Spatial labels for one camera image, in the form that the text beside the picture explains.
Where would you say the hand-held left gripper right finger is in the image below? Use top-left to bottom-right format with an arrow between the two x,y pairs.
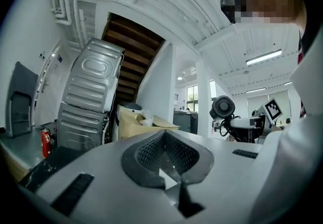
165,129 -> 263,224

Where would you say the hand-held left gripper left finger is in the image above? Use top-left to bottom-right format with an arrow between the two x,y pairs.
19,129 -> 183,224

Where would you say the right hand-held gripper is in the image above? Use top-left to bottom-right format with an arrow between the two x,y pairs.
230,98 -> 284,143

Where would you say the black marble sink counter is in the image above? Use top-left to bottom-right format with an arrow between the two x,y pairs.
18,146 -> 85,190

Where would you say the silver washing machine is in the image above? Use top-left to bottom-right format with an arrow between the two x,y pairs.
57,103 -> 112,148
62,38 -> 126,113

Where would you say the cardboard box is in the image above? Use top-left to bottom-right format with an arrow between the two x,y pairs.
118,105 -> 180,141

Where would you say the red fire extinguisher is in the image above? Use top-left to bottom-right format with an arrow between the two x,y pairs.
40,127 -> 53,159

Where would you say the gray cabinet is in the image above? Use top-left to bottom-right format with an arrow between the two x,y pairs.
173,113 -> 199,135

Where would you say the window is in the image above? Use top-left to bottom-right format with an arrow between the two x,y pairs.
186,85 -> 199,113

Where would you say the clear plastic bag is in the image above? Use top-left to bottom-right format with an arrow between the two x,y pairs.
139,108 -> 154,127

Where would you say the white door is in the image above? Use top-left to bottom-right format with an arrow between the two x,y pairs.
34,45 -> 64,128

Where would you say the brown wooden staircase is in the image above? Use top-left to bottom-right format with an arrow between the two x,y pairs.
101,13 -> 166,104

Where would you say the black head camera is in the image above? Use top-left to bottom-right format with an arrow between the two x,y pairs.
220,0 -> 237,24

